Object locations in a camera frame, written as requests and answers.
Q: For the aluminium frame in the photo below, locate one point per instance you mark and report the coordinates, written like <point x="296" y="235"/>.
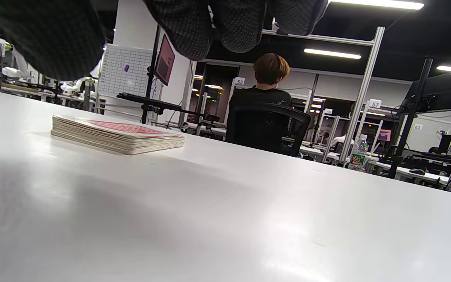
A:
<point x="362" y="94"/>

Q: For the white grid board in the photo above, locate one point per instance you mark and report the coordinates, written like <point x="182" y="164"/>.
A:
<point x="127" y="70"/>

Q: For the clear bottle green label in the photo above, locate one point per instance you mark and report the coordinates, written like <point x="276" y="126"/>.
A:
<point x="358" y="158"/>

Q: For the white number sign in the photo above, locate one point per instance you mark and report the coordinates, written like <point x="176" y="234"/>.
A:
<point x="374" y="103"/>
<point x="239" y="81"/>

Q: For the black computer mouse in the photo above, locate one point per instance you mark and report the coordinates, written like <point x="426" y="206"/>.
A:
<point x="417" y="171"/>

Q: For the ceiling light strip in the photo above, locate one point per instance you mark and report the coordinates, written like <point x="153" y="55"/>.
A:
<point x="449" y="69"/>
<point x="333" y="54"/>
<point x="378" y="4"/>

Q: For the black mesh office chair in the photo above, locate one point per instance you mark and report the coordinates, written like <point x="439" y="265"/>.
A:
<point x="264" y="129"/>

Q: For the person's right hand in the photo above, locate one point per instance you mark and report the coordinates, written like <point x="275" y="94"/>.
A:
<point x="53" y="35"/>

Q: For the black monitor stand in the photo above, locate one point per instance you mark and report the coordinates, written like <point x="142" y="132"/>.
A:
<point x="411" y="117"/>
<point x="150" y="78"/>

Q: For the black computer monitor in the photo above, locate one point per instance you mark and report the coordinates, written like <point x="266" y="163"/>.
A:
<point x="165" y="60"/>
<point x="444" y="90"/>

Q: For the black keyboard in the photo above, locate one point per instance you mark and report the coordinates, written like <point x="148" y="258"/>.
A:
<point x="147" y="100"/>

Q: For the deck of red playing cards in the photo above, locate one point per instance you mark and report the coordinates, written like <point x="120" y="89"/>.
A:
<point x="123" y="135"/>

